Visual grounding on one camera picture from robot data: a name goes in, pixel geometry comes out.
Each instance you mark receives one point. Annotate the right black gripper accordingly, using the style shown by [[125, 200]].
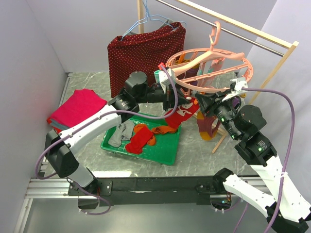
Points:
[[206, 100]]

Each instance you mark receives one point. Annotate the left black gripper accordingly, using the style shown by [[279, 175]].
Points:
[[169, 97]]

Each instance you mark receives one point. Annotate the red white patterned sock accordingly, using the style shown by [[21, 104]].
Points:
[[181, 114]]

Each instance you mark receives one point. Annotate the pink round clip hanger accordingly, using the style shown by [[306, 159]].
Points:
[[185, 60]]

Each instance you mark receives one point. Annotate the maroon yellow striped sock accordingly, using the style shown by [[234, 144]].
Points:
[[236, 103]]

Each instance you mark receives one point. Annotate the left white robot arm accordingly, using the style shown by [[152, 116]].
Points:
[[62, 147]]

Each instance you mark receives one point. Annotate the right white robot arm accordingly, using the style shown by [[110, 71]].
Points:
[[284, 208]]

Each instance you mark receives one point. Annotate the teal patterned hanging sock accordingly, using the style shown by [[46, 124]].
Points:
[[156, 75]]

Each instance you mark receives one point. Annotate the maroon purple hanging sock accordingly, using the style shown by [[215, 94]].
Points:
[[193, 71]]

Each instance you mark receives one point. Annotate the orange sock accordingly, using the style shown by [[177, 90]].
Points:
[[163, 130], [143, 135]]

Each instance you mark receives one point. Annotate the dark red dotted garment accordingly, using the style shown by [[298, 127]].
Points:
[[142, 52]]

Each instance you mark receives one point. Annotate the green plastic tray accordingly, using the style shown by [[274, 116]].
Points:
[[163, 152]]

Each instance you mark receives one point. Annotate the grey white sock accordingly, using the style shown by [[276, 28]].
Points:
[[123, 132]]

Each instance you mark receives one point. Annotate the folded pink cloth stack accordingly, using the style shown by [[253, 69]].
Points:
[[80, 105]]

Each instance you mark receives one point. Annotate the black base crossbar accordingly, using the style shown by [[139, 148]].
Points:
[[201, 190]]

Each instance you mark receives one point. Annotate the wooden clothes rack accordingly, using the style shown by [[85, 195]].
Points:
[[290, 47]]

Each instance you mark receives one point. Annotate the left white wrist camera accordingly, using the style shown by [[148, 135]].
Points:
[[166, 77]]

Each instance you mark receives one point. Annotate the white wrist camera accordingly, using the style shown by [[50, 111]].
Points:
[[236, 88], [166, 77]]

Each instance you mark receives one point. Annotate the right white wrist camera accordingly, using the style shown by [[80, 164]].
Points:
[[236, 88]]

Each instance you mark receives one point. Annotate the blue wire hanger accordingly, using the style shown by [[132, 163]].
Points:
[[145, 18]]

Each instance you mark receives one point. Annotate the aluminium frame rail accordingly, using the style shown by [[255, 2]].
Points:
[[54, 188]]

